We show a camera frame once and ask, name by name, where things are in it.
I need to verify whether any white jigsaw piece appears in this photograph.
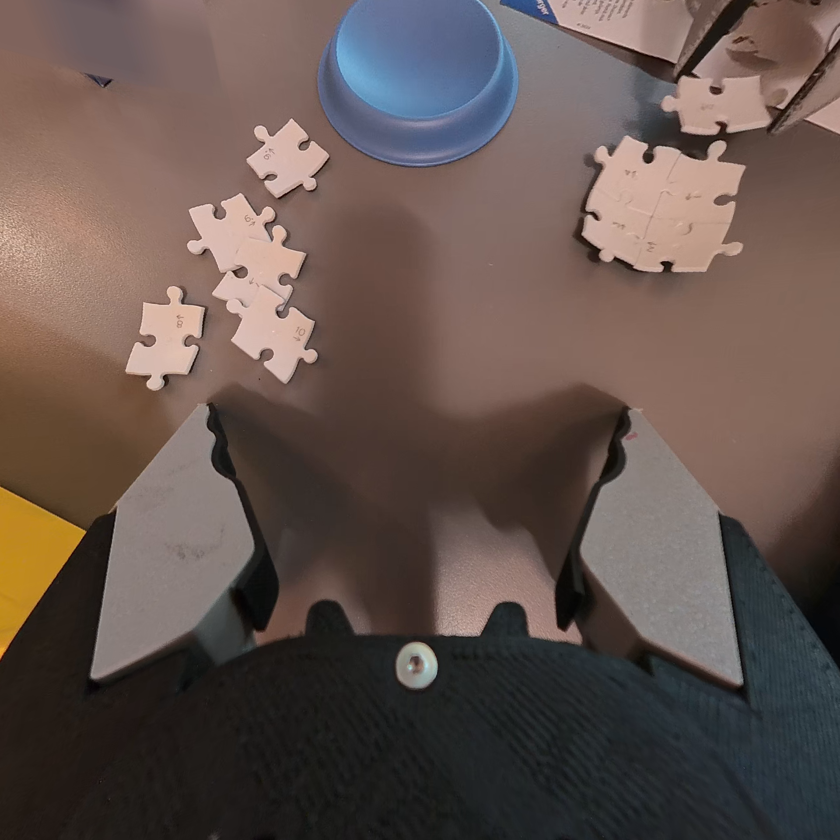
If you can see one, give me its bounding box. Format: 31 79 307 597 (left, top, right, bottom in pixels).
661 74 773 136

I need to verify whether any yellow flat object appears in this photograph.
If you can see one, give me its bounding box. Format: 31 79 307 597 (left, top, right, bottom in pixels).
0 484 88 657

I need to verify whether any printed instruction leaflet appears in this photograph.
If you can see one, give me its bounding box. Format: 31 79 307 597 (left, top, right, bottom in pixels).
499 0 840 132

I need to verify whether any pile of loose puzzle pieces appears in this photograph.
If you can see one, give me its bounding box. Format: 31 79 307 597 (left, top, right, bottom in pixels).
126 118 330 392

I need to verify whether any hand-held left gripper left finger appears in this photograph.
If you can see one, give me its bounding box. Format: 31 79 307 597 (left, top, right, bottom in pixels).
88 400 277 685

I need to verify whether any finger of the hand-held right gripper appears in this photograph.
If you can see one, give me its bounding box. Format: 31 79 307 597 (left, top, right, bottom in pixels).
766 36 840 137
674 0 756 81

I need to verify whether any joined four-piece puzzle section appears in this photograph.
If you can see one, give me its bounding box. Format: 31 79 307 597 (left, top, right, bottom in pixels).
581 136 747 274

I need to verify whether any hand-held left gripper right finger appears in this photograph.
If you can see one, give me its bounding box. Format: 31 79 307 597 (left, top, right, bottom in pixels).
555 406 747 690

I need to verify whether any blue plastic bowl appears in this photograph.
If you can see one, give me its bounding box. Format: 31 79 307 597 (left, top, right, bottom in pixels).
318 0 519 168

